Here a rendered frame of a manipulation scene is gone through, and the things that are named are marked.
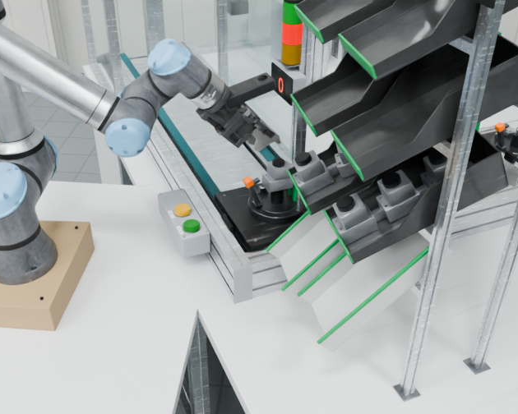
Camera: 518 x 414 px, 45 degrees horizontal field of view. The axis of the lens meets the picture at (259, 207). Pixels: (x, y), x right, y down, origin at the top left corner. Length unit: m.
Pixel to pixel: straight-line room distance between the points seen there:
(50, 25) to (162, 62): 3.28
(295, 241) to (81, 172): 2.45
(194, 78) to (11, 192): 0.43
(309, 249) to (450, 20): 0.59
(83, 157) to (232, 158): 2.05
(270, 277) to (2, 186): 0.60
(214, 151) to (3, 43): 0.87
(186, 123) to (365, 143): 1.12
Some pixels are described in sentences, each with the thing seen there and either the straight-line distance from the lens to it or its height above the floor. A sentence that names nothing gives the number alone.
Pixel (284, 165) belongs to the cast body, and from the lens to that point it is 1.46.
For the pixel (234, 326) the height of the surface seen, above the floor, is 0.86.
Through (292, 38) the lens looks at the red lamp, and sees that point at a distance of 1.55.
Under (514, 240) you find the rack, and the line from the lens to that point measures 1.16.
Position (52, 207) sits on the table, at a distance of 1.81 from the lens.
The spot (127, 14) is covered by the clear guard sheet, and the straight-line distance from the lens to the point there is 2.63.
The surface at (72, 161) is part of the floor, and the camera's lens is 3.77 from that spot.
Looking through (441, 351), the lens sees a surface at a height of 0.86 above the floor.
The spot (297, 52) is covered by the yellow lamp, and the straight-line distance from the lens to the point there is 1.56.
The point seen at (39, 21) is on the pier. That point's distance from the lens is 4.50.
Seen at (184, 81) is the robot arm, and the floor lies 1.35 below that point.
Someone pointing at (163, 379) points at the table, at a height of 0.86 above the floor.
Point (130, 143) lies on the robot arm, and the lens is 1.16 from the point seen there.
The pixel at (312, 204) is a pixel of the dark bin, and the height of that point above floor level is 1.21.
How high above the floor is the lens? 1.84
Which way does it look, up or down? 35 degrees down
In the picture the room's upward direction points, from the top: 1 degrees clockwise
